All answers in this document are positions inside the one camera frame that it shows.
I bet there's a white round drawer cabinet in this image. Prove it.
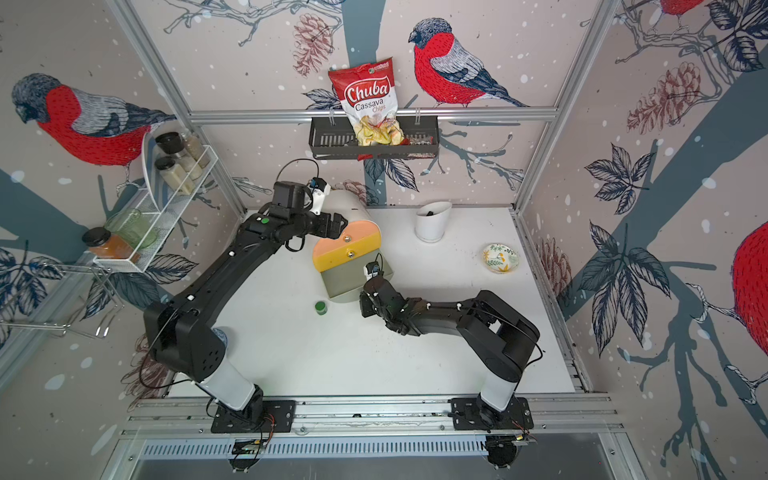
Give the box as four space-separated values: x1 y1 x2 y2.
322 190 380 242

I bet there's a grey-green bottom drawer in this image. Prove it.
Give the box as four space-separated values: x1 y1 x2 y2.
321 250 394 303

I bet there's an orange top drawer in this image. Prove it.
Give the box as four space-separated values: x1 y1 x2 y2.
313 220 382 258

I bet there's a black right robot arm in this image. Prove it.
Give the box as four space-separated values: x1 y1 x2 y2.
359 276 543 412

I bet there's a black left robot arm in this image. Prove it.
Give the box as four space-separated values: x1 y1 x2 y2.
143 177 348 412

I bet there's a white ceramic utensil cup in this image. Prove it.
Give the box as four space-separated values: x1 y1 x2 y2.
414 201 452 243

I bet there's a floral patterned bowl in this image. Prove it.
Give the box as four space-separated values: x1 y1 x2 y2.
482 243 520 274

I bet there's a red Chuba chips bag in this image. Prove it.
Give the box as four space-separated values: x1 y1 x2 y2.
329 58 405 147

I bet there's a blue patterned bowl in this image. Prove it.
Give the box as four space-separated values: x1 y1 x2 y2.
212 328 229 348

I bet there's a dark-lid spice jar front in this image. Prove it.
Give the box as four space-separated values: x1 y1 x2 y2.
154 156 194 196

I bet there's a dark-lid spice jar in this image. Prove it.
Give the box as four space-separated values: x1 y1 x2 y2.
154 156 194 196
155 131 188 158

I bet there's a dark-lid spice jar back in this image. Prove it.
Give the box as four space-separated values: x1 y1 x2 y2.
155 131 188 158

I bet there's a green glass cup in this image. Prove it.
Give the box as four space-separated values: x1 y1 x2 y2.
105 208 157 250

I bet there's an orange sauce jar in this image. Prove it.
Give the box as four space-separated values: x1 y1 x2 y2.
81 227 140 262

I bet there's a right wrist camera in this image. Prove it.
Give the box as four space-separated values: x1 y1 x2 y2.
364 261 384 280

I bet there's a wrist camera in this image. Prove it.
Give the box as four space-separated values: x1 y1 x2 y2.
364 261 384 280
308 177 332 215

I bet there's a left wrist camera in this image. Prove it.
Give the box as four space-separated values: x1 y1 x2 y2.
308 177 332 215

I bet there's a black wall basket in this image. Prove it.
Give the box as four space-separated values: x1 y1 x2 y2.
309 116 440 160

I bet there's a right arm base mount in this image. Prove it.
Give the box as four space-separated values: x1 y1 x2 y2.
450 396 534 431

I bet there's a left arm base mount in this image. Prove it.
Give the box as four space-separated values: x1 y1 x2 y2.
210 399 297 434

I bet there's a white wire wall shelf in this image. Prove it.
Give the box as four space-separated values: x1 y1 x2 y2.
94 145 219 273

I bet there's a metal wire hook rack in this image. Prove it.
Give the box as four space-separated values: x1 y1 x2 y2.
1 261 125 342

